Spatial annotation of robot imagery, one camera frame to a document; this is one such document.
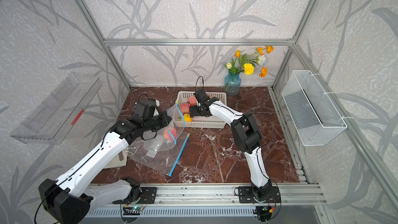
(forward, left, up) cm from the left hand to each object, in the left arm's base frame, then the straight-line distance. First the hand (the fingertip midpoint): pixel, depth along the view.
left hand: (173, 118), depth 76 cm
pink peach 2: (+19, -2, -17) cm, 26 cm away
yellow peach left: (+10, -4, -15) cm, 19 cm away
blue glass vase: (+38, -35, -13) cm, 53 cm away
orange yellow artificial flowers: (+36, -41, +7) cm, 55 cm away
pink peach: (-5, +4, -9) cm, 11 cm away
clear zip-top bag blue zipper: (-9, +9, -23) cm, 26 cm away
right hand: (+15, -10, -16) cm, 24 cm away
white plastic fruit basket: (+8, -15, -16) cm, 24 cm away
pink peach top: (+25, -7, -16) cm, 30 cm away
